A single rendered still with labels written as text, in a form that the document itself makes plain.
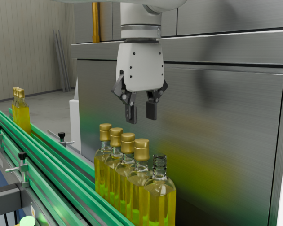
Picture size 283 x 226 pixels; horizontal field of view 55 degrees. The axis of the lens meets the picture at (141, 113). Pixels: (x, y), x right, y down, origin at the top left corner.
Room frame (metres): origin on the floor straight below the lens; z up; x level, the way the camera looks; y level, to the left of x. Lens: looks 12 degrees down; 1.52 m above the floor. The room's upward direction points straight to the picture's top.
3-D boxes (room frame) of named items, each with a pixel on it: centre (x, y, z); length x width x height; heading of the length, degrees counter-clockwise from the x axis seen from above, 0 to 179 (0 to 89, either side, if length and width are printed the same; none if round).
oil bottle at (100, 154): (0.73, 0.10, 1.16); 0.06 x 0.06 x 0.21; 38
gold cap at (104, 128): (0.73, 0.10, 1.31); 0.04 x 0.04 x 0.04
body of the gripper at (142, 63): (0.59, 0.00, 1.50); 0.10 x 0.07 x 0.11; 127
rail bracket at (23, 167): (0.90, 0.44, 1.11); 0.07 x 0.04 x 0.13; 127
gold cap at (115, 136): (0.69, 0.07, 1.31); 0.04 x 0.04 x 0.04
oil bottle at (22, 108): (1.49, 0.66, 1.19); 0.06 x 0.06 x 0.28; 37
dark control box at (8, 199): (0.98, 0.53, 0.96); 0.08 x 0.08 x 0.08; 37
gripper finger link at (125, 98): (0.57, 0.03, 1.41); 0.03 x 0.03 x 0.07; 37
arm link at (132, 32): (0.59, 0.00, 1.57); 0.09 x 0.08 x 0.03; 127
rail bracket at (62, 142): (1.18, 0.34, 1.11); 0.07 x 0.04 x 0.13; 127
